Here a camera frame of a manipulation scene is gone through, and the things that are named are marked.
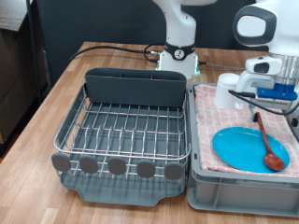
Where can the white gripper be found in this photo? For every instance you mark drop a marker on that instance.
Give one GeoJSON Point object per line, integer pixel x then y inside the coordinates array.
{"type": "Point", "coordinates": [249, 79]}

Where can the red-brown wooden spoon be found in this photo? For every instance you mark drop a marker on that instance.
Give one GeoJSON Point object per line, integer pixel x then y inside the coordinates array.
{"type": "Point", "coordinates": [274, 160]}

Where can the blue plastic plate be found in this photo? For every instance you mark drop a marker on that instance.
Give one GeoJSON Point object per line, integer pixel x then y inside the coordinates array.
{"type": "Point", "coordinates": [239, 149]}

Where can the white plastic mug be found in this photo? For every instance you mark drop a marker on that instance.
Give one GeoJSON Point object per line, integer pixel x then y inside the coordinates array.
{"type": "Point", "coordinates": [225, 91]}

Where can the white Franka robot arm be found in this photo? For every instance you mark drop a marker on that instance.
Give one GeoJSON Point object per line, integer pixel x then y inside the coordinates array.
{"type": "Point", "coordinates": [180, 28]}

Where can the pink checked cloth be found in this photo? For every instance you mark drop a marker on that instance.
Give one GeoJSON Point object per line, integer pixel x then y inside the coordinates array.
{"type": "Point", "coordinates": [205, 124]}

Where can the grey plastic crate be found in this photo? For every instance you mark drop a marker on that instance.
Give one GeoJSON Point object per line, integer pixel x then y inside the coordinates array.
{"type": "Point", "coordinates": [243, 196]}

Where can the dark grey utensil holder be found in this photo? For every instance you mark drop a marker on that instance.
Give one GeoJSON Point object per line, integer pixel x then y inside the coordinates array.
{"type": "Point", "coordinates": [134, 88]}

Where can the grey plastic drain tray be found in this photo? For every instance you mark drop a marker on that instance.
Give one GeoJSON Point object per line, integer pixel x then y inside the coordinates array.
{"type": "Point", "coordinates": [124, 191]}

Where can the black metal stand pole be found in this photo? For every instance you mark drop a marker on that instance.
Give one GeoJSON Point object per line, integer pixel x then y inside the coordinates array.
{"type": "Point", "coordinates": [33, 46]}

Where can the brown cabinet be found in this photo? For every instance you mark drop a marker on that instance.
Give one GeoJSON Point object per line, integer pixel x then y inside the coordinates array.
{"type": "Point", "coordinates": [12, 77]}

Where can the wrist camera on blue mount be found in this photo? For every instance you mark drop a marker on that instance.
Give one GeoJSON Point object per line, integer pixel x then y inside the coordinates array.
{"type": "Point", "coordinates": [275, 92]}

